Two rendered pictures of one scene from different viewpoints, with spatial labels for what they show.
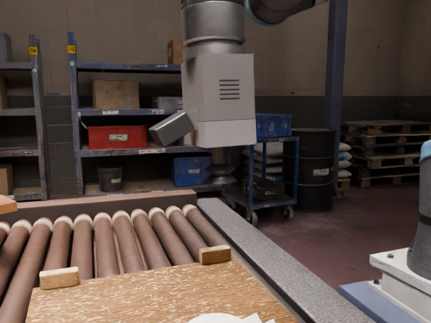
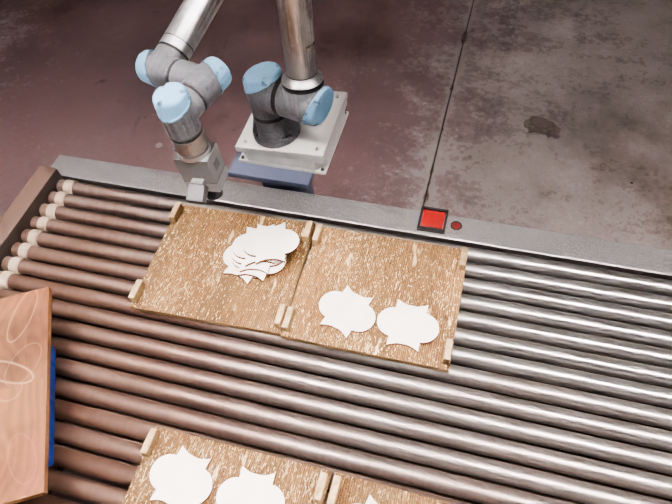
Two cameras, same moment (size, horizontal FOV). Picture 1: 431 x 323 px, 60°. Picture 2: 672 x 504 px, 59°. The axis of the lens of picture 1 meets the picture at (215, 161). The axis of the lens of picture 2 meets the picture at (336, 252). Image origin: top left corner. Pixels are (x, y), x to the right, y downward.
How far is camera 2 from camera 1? 1.20 m
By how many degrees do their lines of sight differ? 60
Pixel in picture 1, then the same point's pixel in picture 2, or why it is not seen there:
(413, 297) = (269, 158)
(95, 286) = (154, 277)
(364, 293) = (242, 168)
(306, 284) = (227, 190)
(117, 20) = not seen: outside the picture
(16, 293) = (118, 317)
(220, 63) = (211, 158)
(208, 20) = (200, 146)
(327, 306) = (248, 195)
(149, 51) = not seen: outside the picture
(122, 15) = not seen: outside the picture
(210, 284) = (198, 229)
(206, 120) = (216, 182)
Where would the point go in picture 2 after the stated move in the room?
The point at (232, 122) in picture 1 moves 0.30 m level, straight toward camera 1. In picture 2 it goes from (221, 174) to (323, 228)
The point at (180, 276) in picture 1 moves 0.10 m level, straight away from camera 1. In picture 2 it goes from (178, 237) to (150, 226)
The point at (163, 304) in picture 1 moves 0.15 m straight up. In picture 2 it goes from (197, 255) to (182, 220)
